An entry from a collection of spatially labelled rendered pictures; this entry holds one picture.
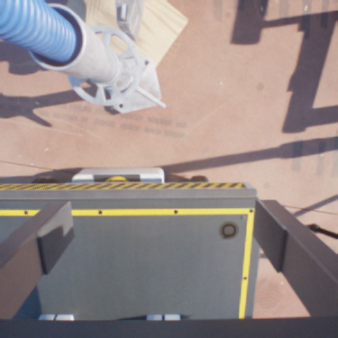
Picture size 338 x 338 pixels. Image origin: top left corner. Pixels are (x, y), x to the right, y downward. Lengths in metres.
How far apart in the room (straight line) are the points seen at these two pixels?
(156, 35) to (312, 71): 0.49
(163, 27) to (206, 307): 0.76
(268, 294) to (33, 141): 1.03
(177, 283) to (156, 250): 0.10
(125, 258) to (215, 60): 0.61
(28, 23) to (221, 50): 0.69
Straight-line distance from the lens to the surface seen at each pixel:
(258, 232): 0.17
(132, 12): 0.57
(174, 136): 0.81
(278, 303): 1.19
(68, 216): 0.17
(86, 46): 0.27
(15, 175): 0.99
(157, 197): 0.52
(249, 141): 0.86
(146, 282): 0.63
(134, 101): 0.79
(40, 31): 0.21
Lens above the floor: 0.81
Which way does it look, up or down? 76 degrees down
